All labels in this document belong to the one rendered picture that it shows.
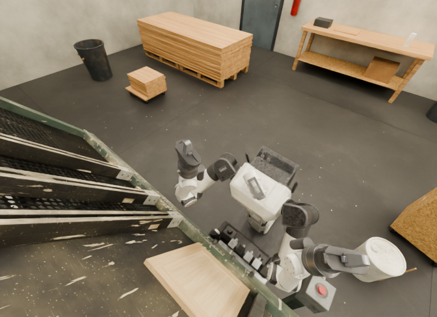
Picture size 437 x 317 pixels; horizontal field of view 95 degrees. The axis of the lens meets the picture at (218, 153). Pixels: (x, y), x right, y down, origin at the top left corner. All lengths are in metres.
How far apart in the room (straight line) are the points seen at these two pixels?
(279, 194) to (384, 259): 1.50
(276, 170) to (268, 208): 0.18
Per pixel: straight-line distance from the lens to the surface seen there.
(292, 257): 0.79
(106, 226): 0.90
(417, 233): 2.83
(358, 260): 0.63
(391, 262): 2.35
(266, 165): 1.00
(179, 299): 0.85
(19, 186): 0.94
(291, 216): 0.95
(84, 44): 5.24
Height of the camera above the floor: 2.14
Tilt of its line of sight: 48 degrees down
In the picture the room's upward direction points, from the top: 2 degrees clockwise
